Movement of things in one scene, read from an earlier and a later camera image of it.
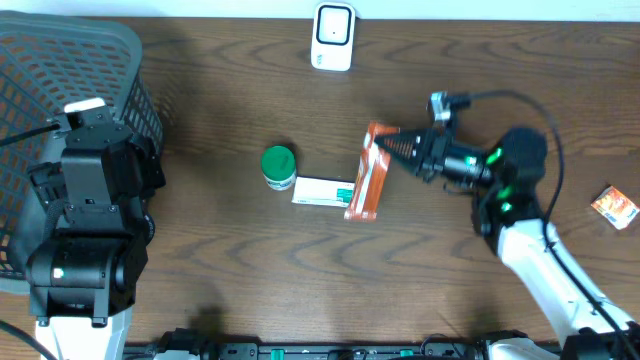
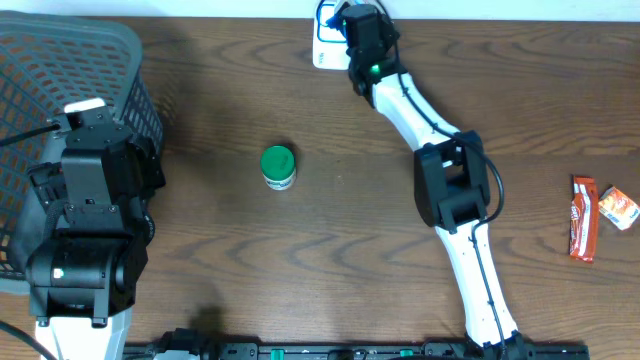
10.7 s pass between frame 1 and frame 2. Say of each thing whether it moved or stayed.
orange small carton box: stayed
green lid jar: stayed
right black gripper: moved
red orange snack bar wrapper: moved
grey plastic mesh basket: stayed
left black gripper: stayed
